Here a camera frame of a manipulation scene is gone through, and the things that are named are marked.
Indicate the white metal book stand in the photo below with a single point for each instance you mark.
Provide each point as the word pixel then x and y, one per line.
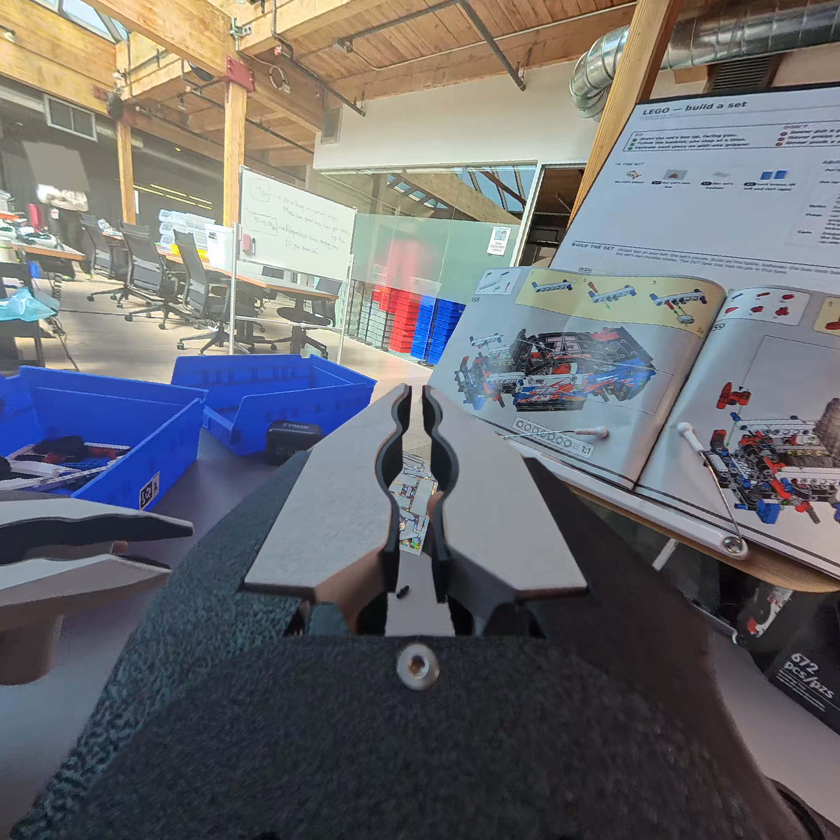
pixel 656 508

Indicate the long wooden office desk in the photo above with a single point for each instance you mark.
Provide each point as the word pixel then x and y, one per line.
pixel 289 289

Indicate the small black device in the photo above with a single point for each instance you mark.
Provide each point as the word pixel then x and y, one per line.
pixel 292 436

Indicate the shiny sticker sheet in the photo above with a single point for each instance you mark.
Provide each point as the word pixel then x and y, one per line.
pixel 413 485

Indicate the black office chair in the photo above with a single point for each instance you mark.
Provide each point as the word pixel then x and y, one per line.
pixel 148 262
pixel 302 315
pixel 98 253
pixel 203 282

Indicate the silver ventilation duct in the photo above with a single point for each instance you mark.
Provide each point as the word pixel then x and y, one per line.
pixel 722 33

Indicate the pile of toy parts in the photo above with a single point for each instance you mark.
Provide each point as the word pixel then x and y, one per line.
pixel 65 453

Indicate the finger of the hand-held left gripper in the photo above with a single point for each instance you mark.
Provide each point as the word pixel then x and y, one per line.
pixel 65 584
pixel 79 522

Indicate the small wall sign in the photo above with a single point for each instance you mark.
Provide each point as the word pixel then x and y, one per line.
pixel 502 239

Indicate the toy car set box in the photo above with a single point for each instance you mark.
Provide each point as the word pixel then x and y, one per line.
pixel 807 669

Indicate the blue plastic bin with label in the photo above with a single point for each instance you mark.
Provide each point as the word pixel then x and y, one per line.
pixel 154 446

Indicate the red whiteboard eraser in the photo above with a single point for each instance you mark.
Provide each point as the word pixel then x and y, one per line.
pixel 248 244

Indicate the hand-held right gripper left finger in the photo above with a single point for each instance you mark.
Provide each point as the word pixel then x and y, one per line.
pixel 321 505

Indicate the stack of blue storage bins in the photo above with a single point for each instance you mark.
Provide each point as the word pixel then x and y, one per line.
pixel 439 328

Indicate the cyan plastic bag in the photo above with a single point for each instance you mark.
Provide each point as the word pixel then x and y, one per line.
pixel 23 305

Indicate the printed task sheet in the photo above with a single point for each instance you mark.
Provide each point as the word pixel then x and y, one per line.
pixel 722 216

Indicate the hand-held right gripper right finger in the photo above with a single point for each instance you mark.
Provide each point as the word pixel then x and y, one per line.
pixel 505 525

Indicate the stack of clear storage boxes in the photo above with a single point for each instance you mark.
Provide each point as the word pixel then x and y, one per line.
pixel 190 236

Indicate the toy building instruction booklet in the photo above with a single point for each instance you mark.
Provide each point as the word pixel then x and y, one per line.
pixel 590 315

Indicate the rolling whiteboard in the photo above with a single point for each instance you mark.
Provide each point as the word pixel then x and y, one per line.
pixel 295 223

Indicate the grey desk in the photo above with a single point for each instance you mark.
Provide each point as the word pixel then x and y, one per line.
pixel 210 499

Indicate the stack of red storage bins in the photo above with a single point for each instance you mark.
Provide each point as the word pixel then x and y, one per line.
pixel 397 321

